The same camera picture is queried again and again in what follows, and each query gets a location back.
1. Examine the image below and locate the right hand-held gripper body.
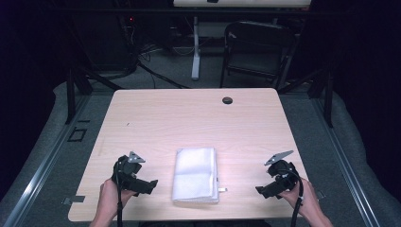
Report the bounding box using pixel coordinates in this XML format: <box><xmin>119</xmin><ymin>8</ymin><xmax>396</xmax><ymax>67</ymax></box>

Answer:
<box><xmin>264</xmin><ymin>149</ymin><xmax>301</xmax><ymax>192</ymax></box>

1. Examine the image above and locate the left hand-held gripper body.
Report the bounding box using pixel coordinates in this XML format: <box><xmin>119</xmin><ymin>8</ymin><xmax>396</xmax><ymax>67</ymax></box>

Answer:
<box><xmin>112</xmin><ymin>150</ymin><xmax>147</xmax><ymax>191</ymax></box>

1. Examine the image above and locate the white mesh zipper bag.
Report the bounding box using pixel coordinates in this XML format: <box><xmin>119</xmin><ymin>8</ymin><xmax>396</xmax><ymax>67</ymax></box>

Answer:
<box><xmin>171</xmin><ymin>147</ymin><xmax>228</xmax><ymax>203</ymax></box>

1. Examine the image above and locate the person's left hand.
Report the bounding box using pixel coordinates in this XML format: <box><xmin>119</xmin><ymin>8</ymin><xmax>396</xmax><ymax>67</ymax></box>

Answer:
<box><xmin>97</xmin><ymin>179</ymin><xmax>137</xmax><ymax>218</ymax></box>

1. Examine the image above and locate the person's right hand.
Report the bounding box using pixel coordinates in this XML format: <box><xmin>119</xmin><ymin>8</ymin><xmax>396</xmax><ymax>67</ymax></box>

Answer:
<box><xmin>278</xmin><ymin>178</ymin><xmax>321</xmax><ymax>218</ymax></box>

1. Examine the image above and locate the grey tape tab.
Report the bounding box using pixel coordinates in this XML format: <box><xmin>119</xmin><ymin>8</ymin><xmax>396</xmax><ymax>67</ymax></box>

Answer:
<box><xmin>61</xmin><ymin>195</ymin><xmax>86</xmax><ymax>205</ymax></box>

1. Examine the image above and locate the black tape square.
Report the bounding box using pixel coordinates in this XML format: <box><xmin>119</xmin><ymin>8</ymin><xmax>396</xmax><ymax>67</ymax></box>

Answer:
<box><xmin>66</xmin><ymin>126</ymin><xmax>88</xmax><ymax>143</ymax></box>

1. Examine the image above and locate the black metal stand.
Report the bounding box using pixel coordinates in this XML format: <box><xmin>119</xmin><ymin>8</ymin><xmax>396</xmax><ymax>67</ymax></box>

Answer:
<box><xmin>277</xmin><ymin>67</ymin><xmax>335</xmax><ymax>129</ymax></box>
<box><xmin>63</xmin><ymin>61</ymin><xmax>125</xmax><ymax>126</ymax></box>

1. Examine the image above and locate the black cabinet with red light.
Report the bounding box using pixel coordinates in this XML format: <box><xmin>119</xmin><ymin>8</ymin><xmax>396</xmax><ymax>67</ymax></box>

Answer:
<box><xmin>74</xmin><ymin>12</ymin><xmax>140</xmax><ymax>72</ymax></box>

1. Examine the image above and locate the white desk leg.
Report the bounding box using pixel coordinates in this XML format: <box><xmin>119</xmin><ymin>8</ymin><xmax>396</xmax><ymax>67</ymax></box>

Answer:
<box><xmin>190</xmin><ymin>15</ymin><xmax>201</xmax><ymax>80</ymax></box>

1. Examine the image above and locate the black folding chair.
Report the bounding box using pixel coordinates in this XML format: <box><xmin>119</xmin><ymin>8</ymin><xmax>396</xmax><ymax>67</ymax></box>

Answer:
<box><xmin>219</xmin><ymin>20</ymin><xmax>298</xmax><ymax>91</ymax></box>

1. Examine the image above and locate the black horizontal bar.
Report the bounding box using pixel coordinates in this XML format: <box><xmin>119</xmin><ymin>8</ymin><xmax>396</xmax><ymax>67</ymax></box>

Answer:
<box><xmin>56</xmin><ymin>8</ymin><xmax>316</xmax><ymax>15</ymax></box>

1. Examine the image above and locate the right hand-held gripper cable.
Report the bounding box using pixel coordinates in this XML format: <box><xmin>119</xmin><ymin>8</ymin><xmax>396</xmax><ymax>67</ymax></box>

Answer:
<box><xmin>280</xmin><ymin>169</ymin><xmax>305</xmax><ymax>227</ymax></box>

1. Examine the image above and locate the hand-held gripper cable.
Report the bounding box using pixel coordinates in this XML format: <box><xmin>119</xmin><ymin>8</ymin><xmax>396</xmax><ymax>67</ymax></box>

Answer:
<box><xmin>280</xmin><ymin>169</ymin><xmax>305</xmax><ymax>227</ymax></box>
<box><xmin>114</xmin><ymin>160</ymin><xmax>125</xmax><ymax>227</ymax></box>

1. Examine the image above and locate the left hand-held gripper cable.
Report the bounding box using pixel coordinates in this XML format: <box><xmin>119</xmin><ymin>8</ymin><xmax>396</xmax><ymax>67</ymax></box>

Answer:
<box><xmin>114</xmin><ymin>160</ymin><xmax>125</xmax><ymax>227</ymax></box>

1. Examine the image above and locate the grey metal floor rail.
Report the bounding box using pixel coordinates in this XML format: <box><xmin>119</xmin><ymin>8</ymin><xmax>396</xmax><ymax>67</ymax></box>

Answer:
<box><xmin>310</xmin><ymin>97</ymin><xmax>381</xmax><ymax>227</ymax></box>
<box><xmin>1</xmin><ymin>94</ymin><xmax>93</xmax><ymax>227</ymax></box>

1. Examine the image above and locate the black floor cable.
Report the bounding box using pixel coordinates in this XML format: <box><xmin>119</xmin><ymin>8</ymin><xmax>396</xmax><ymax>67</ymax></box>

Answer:
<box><xmin>135</xmin><ymin>60</ymin><xmax>191</xmax><ymax>90</ymax></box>

